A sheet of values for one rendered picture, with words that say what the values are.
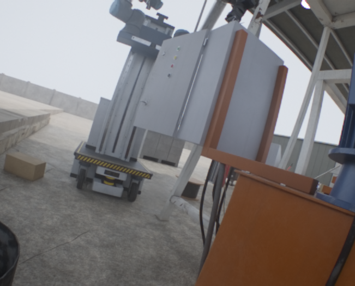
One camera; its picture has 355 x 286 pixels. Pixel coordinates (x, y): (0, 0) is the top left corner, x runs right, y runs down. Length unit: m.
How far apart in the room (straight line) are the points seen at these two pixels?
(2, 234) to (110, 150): 1.59
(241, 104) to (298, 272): 0.75
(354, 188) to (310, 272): 0.18
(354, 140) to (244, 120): 0.64
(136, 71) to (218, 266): 1.90
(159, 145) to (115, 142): 3.60
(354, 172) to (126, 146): 1.89
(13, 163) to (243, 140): 1.68
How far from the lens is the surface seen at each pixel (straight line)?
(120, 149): 2.13
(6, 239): 0.70
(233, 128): 0.98
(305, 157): 3.86
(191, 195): 2.82
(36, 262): 1.00
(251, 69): 1.07
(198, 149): 1.62
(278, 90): 1.18
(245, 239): 0.54
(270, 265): 0.51
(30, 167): 1.85
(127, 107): 2.12
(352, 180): 0.49
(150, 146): 5.54
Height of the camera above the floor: 0.63
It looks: 2 degrees down
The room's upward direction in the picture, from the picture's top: 18 degrees clockwise
